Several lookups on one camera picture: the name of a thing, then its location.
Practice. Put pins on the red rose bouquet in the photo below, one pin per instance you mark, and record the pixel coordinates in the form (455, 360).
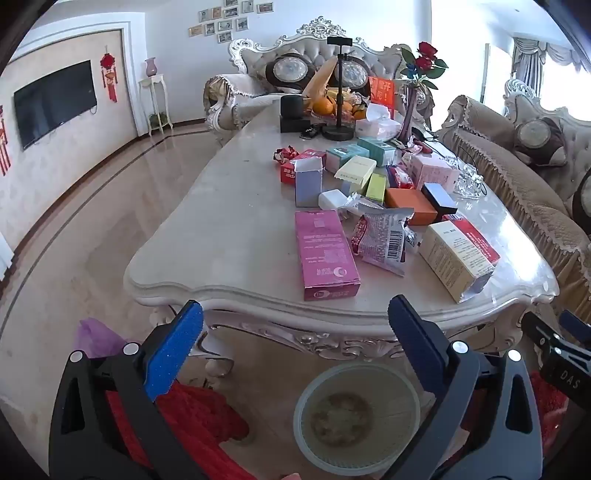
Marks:
(425, 60)

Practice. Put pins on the small black box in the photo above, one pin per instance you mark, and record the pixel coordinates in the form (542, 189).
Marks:
(438, 196)

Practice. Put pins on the orange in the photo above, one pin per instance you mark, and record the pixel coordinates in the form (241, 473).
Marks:
(323, 107)
(359, 110)

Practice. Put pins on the black remote control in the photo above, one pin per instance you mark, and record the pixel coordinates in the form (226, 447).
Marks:
(309, 134)

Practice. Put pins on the small red wrapper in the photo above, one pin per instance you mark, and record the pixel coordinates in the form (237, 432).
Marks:
(418, 146)

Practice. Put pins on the red snack packet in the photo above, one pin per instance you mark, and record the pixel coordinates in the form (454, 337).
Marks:
(400, 178)

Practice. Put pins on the brown square sofa cushion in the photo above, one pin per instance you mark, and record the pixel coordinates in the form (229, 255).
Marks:
(538, 138)

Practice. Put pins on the group of wall photo frames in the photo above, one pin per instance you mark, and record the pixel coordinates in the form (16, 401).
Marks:
(231, 21)

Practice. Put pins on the small green plant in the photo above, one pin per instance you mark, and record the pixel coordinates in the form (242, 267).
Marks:
(159, 119)

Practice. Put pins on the yellow paper bag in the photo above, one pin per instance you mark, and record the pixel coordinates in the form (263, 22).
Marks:
(318, 78)

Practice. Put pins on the red toothpaste box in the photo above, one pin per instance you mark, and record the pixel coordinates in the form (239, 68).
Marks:
(288, 174)

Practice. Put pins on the white mesh wastebasket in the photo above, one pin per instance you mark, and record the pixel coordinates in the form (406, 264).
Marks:
(355, 415)

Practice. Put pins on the purple plastic bag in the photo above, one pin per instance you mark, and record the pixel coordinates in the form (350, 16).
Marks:
(99, 337)

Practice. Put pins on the banana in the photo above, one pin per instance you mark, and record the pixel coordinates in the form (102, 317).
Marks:
(333, 94)

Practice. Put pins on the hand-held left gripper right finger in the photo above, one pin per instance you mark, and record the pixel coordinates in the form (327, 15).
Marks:
(418, 344)

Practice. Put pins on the red hanging wall ornament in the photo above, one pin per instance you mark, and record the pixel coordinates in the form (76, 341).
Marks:
(3, 143)

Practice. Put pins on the large pink carton box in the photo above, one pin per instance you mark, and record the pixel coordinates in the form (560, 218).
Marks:
(325, 256)

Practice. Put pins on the glass fruit plate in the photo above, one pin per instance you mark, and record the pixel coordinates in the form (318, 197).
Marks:
(318, 116)

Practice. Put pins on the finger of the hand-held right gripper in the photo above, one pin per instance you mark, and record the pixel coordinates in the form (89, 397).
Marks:
(538, 331)
(577, 325)

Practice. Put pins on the red paper card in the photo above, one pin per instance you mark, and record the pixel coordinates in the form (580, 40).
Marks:
(382, 91)

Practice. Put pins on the person's red fuzzy clothing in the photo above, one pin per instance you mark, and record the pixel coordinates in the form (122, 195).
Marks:
(198, 420)

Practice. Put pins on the cream and red box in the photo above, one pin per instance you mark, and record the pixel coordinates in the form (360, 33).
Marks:
(457, 261)

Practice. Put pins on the white tissue pack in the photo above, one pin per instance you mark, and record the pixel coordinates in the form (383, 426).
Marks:
(376, 124)

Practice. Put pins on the pink vase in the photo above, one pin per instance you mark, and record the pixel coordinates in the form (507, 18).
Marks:
(151, 67)

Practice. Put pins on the black wall television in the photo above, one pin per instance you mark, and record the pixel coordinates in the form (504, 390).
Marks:
(55, 104)

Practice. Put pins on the black phone stand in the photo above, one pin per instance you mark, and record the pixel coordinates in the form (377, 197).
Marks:
(340, 131)

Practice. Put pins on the cream flat box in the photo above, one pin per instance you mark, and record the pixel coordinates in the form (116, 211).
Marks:
(355, 170)

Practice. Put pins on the clear glass ashtray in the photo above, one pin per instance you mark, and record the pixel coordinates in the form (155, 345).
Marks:
(468, 181)

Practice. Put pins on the beige ornate sofa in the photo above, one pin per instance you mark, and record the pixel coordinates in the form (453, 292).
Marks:
(508, 184)

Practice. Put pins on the carved cream coffee table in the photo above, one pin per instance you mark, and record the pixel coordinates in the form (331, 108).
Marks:
(295, 339)

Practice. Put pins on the teal carton box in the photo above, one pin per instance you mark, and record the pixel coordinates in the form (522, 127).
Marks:
(377, 148)

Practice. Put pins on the silver red snack wrapper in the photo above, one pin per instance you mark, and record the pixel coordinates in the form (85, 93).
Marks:
(385, 240)

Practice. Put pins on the crumpled red wrapper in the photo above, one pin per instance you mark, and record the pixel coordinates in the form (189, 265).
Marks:
(286, 153)

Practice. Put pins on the grey window curtain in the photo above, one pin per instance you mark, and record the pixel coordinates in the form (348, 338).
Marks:
(538, 57)

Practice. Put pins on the ornate tufted armchair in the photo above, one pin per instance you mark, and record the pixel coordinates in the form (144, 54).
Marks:
(249, 92)

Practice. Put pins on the black cylindrical speaker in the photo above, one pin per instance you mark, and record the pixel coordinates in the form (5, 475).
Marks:
(292, 106)

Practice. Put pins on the round brown cushion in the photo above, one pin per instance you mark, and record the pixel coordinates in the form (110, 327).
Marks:
(354, 73)
(288, 70)

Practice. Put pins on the red knot wall ornament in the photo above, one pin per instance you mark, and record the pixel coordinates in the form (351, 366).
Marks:
(109, 74)

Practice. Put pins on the small white box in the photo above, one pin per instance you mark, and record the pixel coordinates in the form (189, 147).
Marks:
(332, 199)

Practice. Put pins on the white plant stand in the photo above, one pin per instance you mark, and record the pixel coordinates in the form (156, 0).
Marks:
(155, 83)

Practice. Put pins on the teal bear print box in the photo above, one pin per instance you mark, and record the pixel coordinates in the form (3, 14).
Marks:
(344, 157)

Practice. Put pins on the orange box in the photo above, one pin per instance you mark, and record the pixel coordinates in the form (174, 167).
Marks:
(411, 205)

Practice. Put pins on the clear plastic wrapper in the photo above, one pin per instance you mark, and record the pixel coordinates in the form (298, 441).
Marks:
(354, 203)

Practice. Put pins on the lavender open carton box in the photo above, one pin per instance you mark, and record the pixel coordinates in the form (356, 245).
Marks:
(308, 187)

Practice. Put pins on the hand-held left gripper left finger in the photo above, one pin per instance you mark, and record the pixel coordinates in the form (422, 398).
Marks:
(174, 350)

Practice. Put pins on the yellow-green carton box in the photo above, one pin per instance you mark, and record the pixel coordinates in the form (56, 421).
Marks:
(376, 188)

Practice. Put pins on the pink and white box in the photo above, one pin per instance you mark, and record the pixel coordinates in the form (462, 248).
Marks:
(431, 171)

